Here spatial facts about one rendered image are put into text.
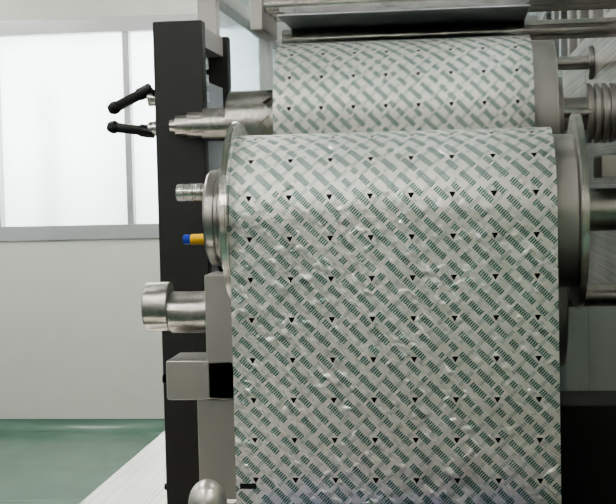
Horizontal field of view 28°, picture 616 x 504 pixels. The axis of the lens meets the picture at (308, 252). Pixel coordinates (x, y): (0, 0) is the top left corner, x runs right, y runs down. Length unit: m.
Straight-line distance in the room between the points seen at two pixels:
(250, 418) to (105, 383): 5.88
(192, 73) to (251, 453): 0.47
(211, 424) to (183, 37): 0.43
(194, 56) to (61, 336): 5.62
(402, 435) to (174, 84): 0.50
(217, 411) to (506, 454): 0.24
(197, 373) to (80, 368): 5.83
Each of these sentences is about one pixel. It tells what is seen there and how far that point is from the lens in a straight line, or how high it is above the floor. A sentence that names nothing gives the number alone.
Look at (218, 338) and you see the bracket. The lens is 1.00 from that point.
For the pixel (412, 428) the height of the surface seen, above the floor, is 1.10.
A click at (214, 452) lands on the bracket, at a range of 1.02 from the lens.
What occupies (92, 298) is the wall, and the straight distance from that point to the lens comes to 6.77.
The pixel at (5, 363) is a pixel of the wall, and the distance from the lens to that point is 6.96.
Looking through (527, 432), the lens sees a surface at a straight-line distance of 0.92.
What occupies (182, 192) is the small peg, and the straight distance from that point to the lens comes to 0.98.
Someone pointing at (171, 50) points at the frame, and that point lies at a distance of 1.27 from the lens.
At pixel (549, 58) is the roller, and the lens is 1.17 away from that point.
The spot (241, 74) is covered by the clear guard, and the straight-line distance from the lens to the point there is 1.97.
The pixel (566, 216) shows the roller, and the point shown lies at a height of 1.25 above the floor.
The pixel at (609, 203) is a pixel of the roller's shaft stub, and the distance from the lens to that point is 0.95.
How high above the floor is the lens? 1.27
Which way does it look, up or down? 3 degrees down
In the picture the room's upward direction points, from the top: 1 degrees counter-clockwise
